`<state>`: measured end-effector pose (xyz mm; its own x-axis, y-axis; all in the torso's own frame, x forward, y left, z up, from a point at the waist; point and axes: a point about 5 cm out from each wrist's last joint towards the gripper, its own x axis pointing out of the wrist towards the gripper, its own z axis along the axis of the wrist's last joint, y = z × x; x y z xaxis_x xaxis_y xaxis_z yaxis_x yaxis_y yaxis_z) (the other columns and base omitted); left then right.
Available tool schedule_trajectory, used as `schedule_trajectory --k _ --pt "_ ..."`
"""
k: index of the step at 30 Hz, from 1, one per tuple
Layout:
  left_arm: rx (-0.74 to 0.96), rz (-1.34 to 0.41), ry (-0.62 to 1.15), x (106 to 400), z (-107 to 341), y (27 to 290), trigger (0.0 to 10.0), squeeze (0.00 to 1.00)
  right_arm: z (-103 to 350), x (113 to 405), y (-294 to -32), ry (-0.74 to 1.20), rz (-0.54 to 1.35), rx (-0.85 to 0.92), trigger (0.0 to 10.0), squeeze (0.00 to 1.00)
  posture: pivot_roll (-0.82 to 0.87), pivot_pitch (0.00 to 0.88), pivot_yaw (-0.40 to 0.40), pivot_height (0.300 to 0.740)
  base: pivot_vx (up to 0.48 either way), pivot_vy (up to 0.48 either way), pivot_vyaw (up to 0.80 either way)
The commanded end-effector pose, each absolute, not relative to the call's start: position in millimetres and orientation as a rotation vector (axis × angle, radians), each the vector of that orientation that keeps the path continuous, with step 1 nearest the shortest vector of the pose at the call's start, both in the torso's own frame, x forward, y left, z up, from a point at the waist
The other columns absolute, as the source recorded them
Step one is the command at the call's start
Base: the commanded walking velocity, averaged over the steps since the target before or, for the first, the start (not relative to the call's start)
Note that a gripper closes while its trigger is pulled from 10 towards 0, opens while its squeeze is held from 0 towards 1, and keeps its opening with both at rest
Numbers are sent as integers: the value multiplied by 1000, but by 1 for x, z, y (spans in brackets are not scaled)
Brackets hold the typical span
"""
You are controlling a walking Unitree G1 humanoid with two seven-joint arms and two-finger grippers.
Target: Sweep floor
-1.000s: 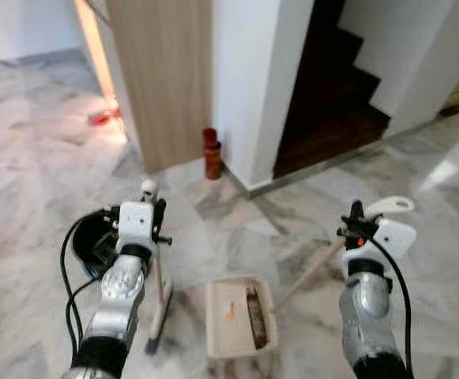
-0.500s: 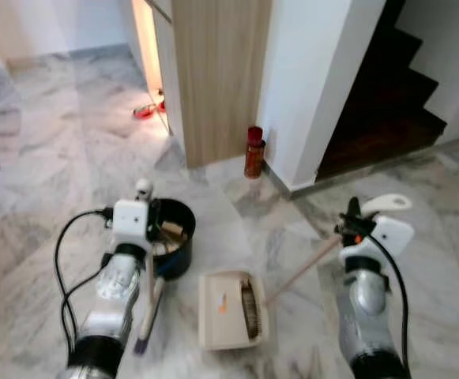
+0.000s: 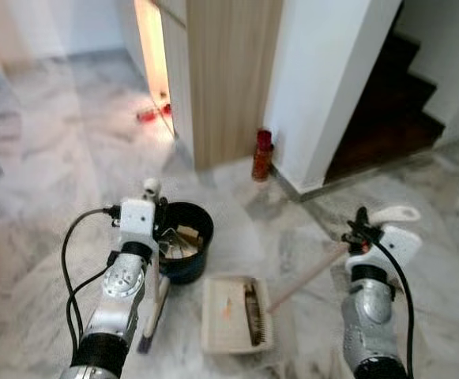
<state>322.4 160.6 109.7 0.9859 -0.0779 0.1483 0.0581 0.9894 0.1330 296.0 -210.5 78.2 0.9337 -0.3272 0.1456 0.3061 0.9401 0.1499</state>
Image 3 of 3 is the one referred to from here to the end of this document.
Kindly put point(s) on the small red floor object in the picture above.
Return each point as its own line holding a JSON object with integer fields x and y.
{"x": 148, "y": 114}

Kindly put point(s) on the red spray bottle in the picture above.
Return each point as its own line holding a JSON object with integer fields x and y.
{"x": 261, "y": 158}

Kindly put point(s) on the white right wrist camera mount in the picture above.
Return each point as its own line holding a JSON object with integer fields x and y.
{"x": 395, "y": 241}

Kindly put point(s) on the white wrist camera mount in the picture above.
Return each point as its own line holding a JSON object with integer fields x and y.
{"x": 137, "y": 221}
{"x": 395, "y": 241}

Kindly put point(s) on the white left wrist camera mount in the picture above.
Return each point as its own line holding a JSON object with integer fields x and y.
{"x": 137, "y": 221}

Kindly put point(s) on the black plastic bucket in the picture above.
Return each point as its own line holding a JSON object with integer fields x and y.
{"x": 189, "y": 268}

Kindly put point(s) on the light wooden cabinet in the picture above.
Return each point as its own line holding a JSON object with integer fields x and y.
{"x": 229, "y": 79}

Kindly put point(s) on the tan cardboard scrap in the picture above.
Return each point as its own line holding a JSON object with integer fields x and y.
{"x": 189, "y": 234}

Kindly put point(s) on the dark wooden staircase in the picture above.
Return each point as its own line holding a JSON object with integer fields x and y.
{"x": 387, "y": 118}

